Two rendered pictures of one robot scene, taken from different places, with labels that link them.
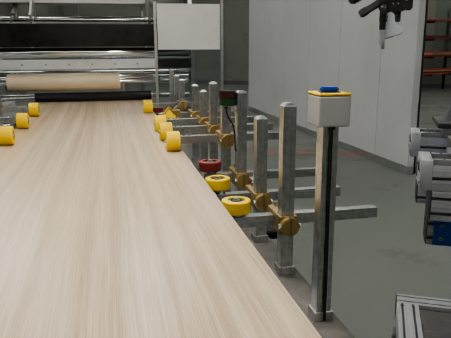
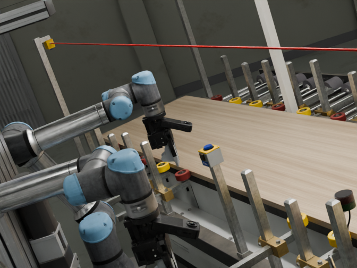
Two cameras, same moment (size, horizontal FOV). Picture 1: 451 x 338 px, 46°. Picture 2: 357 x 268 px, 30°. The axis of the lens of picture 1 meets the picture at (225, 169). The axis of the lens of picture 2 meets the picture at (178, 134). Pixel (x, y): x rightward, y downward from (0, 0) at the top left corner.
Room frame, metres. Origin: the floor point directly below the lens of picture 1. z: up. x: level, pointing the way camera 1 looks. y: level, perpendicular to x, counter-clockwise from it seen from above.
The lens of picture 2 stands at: (3.69, -0.77, 2.11)
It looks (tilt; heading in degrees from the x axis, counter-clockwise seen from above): 17 degrees down; 170
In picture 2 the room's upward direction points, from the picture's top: 19 degrees counter-clockwise
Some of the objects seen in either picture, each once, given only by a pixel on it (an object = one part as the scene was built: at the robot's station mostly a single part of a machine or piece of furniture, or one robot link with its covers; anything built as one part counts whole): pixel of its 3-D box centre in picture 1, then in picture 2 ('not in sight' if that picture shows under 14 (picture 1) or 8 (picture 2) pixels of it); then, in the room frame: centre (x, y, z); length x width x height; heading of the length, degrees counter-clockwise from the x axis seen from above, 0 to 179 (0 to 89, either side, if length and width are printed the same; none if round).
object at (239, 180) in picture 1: (238, 176); not in sight; (1.90, -0.05, 0.84); 0.13 x 0.06 x 0.05; 12
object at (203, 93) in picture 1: (203, 139); not in sight; (2.61, 0.11, 0.86); 0.03 x 0.03 x 0.48; 12
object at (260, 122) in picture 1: (260, 191); (307, 257); (1.64, -0.11, 0.86); 0.03 x 0.03 x 0.48; 12
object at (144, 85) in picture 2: not in sight; (145, 88); (1.43, -0.43, 1.62); 0.09 x 0.08 x 0.11; 81
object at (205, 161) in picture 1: (210, 175); not in sight; (1.90, 0.06, 0.85); 0.08 x 0.08 x 0.11
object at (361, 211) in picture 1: (304, 216); (261, 254); (1.45, -0.22, 0.84); 0.43 x 0.03 x 0.04; 102
